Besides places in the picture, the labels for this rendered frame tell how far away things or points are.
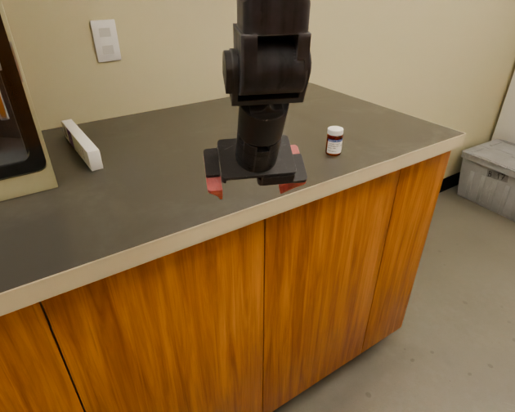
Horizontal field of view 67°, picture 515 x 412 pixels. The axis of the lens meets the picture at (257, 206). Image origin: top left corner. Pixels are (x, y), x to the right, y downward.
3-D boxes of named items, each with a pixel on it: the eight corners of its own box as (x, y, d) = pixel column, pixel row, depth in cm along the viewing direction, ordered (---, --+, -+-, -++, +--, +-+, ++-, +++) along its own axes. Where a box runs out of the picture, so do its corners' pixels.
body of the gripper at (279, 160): (217, 147, 56) (217, 111, 49) (285, 142, 57) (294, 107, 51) (221, 185, 53) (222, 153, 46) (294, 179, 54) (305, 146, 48)
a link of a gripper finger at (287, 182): (247, 175, 64) (251, 138, 55) (289, 172, 65) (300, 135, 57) (253, 211, 60) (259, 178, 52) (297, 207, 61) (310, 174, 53)
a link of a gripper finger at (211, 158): (203, 179, 62) (202, 142, 54) (248, 175, 64) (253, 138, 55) (208, 216, 59) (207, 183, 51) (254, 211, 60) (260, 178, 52)
